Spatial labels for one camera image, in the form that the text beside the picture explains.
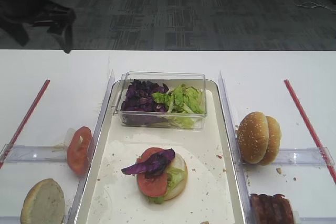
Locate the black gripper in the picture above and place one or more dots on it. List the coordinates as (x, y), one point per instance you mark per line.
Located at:
(59, 19)

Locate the purple cabbage leaf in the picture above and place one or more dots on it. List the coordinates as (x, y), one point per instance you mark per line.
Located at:
(155, 165)

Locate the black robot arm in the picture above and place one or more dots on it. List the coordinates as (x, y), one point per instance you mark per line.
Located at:
(16, 13)

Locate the standing tomato slices left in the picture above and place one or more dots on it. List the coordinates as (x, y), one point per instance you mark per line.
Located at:
(77, 158)

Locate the green lettuce pile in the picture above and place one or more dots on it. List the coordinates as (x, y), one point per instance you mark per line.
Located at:
(182, 100)

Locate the upper tomato slice on bun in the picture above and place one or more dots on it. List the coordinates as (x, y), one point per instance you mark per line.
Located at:
(148, 154)

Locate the tomato slice on bun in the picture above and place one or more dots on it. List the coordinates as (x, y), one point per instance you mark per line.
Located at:
(154, 186)
(148, 154)

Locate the lower tomato slice on bun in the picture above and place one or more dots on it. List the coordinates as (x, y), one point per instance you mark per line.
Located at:
(154, 186)

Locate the lettuce leaf on bun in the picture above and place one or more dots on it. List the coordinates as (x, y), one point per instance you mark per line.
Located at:
(175, 176)

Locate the bacon meat stack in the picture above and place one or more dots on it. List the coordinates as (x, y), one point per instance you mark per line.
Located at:
(271, 209)

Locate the purple cabbage pile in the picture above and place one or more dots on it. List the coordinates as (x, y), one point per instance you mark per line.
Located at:
(139, 97)

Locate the white onion piece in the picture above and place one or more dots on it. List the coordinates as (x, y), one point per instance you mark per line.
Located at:
(69, 135)

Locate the clear plastic salad container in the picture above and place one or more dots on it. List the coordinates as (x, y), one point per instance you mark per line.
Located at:
(157, 119)

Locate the upper left clear holder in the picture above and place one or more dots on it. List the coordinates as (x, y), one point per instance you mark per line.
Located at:
(12, 153)

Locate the clear holder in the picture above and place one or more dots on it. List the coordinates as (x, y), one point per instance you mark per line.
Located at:
(16, 219)
(12, 153)
(317, 156)
(313, 220)

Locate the left red strip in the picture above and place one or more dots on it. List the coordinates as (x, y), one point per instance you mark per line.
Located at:
(24, 120)

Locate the red strip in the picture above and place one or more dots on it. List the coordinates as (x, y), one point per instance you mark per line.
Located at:
(24, 120)
(309, 127)

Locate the bun half cut side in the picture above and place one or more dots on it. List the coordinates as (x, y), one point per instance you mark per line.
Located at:
(44, 203)

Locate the left long clear divider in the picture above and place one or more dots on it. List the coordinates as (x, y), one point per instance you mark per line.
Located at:
(97, 134)

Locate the long clear divider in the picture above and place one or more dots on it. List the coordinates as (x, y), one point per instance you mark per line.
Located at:
(97, 134)
(238, 168)

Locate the right long clear divider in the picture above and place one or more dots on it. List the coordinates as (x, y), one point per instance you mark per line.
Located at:
(238, 168)

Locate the lower left clear holder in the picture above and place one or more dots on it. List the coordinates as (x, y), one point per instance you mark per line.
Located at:
(16, 219)

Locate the front sesame bun top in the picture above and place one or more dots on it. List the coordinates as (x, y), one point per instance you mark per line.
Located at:
(253, 137)

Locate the white metal tray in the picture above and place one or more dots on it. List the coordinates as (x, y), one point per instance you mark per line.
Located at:
(210, 195)

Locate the rear bun top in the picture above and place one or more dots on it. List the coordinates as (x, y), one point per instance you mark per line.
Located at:
(273, 143)

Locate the right red strip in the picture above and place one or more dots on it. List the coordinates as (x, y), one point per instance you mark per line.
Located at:
(309, 127)

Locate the upper right clear holder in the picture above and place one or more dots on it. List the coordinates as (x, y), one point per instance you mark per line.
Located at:
(317, 156)

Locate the lower right clear holder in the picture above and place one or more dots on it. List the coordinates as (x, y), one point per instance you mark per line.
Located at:
(313, 220)

